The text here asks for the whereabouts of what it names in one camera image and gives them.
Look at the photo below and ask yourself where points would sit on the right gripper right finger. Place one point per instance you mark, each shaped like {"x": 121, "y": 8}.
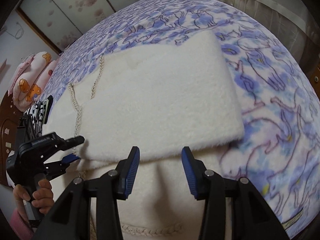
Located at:
{"x": 251, "y": 216}

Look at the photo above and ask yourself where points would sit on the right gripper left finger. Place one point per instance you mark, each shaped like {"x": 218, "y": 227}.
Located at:
{"x": 69, "y": 218}

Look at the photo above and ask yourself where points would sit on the cream fleece jacket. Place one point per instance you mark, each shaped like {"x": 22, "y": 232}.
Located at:
{"x": 159, "y": 98}

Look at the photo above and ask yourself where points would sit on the left hand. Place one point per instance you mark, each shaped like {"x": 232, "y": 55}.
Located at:
{"x": 43, "y": 198}

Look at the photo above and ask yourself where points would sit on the pink sleeve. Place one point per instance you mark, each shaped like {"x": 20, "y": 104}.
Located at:
{"x": 20, "y": 227}

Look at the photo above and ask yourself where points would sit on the dark wooden headboard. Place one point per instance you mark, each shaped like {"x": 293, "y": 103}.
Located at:
{"x": 10, "y": 117}

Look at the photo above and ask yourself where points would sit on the black white printed folded garment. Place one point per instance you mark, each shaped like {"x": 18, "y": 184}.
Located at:
{"x": 39, "y": 112}

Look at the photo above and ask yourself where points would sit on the blue cat-print fleece blanket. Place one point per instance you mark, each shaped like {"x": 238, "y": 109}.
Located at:
{"x": 279, "y": 152}

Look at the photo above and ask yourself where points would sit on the pink bear-print quilt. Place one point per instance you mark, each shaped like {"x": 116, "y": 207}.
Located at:
{"x": 30, "y": 79}

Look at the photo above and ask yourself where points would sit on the paw-print sliding door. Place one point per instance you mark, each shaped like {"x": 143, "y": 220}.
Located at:
{"x": 61, "y": 22}

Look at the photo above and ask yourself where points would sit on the cream curtain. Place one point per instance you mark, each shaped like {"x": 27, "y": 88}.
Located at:
{"x": 262, "y": 0}

